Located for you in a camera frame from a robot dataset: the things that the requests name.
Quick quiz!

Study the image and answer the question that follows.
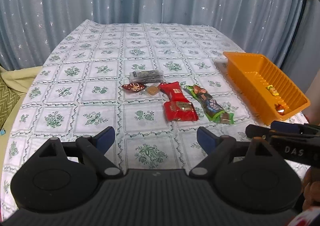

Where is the small green snack packet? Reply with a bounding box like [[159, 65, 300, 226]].
[[217, 112, 234, 125]]

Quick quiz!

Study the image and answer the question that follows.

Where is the long green snack packet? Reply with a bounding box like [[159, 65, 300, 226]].
[[184, 84, 226, 123]]

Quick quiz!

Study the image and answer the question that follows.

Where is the red snack packet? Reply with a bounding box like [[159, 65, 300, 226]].
[[164, 101, 199, 121], [159, 82, 187, 102]]

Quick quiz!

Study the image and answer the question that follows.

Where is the dark red candy wrapper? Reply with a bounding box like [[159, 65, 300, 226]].
[[121, 82, 146, 93]]

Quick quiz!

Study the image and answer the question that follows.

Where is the person's right hand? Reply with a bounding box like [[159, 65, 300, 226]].
[[302, 167, 320, 211]]

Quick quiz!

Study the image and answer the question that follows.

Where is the red orange candy in tray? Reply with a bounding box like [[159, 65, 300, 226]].
[[275, 104, 286, 115]]

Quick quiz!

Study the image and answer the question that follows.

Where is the orange plastic tray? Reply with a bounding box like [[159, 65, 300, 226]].
[[223, 52, 310, 125]]

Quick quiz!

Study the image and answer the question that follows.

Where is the yellow candy in tray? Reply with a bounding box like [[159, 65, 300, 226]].
[[266, 85, 279, 96]]

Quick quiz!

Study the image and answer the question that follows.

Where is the small tan candy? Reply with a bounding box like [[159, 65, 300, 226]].
[[146, 85, 159, 96]]

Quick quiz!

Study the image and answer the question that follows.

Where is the floral plastic tablecloth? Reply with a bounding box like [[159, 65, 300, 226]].
[[0, 19, 309, 219]]

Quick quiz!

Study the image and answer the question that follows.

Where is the dark clear snack packet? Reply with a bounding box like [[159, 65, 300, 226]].
[[129, 70, 163, 83]]

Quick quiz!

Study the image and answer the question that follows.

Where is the green zigzag cushion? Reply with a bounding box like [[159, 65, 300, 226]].
[[0, 78, 20, 128]]

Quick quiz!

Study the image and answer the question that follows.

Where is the blue star curtain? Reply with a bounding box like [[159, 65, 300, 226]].
[[1, 0, 303, 70]]

